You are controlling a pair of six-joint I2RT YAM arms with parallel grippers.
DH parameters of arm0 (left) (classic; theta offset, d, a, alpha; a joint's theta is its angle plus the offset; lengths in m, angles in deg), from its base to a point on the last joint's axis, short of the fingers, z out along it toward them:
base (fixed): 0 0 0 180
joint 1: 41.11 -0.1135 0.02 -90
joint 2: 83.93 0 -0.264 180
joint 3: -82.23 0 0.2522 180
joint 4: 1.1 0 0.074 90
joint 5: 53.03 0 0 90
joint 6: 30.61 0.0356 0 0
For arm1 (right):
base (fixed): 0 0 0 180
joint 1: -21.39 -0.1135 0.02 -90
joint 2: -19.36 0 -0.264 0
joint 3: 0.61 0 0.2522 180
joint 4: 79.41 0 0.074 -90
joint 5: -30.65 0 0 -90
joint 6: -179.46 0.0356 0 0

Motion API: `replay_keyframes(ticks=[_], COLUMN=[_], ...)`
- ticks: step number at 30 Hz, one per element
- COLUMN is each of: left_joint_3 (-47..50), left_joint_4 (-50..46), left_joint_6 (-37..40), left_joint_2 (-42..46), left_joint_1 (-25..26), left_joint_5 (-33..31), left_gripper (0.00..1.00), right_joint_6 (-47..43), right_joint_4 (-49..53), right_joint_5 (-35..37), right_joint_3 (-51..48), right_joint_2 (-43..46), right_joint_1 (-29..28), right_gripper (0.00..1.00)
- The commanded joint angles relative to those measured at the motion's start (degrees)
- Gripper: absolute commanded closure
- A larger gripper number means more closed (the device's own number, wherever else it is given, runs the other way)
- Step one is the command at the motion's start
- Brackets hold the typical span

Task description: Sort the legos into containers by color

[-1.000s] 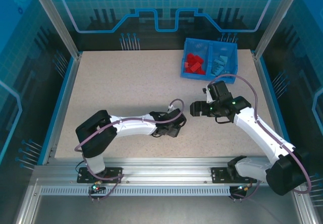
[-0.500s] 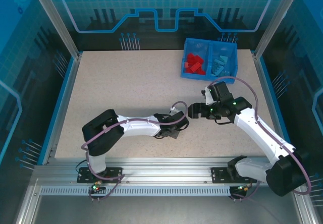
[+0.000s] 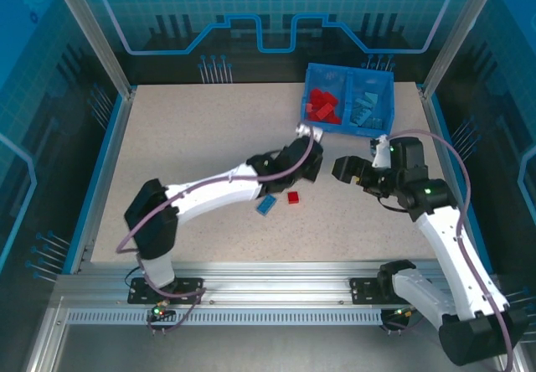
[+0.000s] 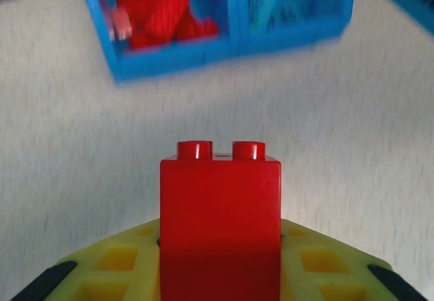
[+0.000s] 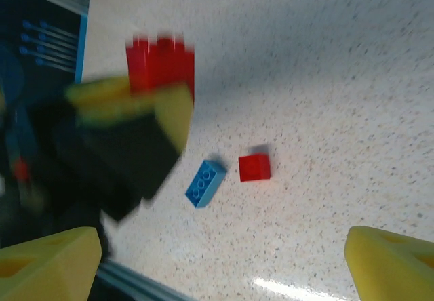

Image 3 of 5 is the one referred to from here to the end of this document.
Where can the small blue lego brick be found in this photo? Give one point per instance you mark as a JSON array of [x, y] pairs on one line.
[[371, 95]]

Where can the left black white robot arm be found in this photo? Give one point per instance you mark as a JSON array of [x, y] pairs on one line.
[[209, 192]]

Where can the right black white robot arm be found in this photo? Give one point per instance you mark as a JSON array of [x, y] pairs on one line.
[[456, 254]]

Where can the blue two-compartment plastic bin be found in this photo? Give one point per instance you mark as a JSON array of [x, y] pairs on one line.
[[356, 130]]

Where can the small connector board with LEDs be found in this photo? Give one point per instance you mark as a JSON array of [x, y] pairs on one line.
[[160, 311], [402, 313]]

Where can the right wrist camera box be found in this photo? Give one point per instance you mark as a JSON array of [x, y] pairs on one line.
[[381, 154]]

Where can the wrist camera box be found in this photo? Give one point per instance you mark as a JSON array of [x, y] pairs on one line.
[[310, 131], [381, 154]]

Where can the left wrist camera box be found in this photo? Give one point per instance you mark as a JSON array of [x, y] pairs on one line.
[[310, 131]]

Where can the aluminium table side rail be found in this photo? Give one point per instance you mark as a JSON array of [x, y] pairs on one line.
[[109, 154], [435, 129]]

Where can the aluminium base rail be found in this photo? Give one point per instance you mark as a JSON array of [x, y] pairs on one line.
[[272, 282]]

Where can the aluminium frame post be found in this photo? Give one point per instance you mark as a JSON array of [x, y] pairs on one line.
[[100, 32], [454, 32]]

